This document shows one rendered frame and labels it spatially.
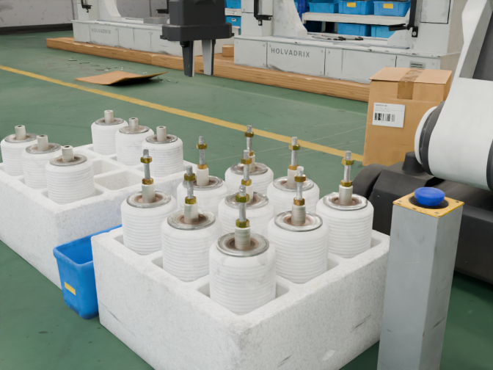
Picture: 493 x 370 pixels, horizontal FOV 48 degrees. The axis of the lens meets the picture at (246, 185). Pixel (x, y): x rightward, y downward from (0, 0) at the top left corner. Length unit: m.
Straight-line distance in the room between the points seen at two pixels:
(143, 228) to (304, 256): 0.27
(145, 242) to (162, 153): 0.38
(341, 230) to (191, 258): 0.25
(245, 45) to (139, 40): 1.19
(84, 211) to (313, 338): 0.55
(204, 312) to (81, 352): 0.32
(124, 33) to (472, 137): 3.98
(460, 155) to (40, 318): 0.82
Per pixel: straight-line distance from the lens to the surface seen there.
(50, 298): 1.21
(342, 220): 0.91
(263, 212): 0.91
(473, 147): 0.99
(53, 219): 1.15
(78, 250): 1.16
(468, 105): 1.02
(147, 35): 4.49
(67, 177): 1.17
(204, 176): 1.01
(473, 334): 1.12
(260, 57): 3.57
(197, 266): 0.85
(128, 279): 0.94
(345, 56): 3.16
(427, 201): 0.79
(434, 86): 1.87
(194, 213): 0.86
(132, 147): 1.38
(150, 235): 0.94
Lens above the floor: 0.60
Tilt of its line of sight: 20 degrees down
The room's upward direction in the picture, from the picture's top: straight up
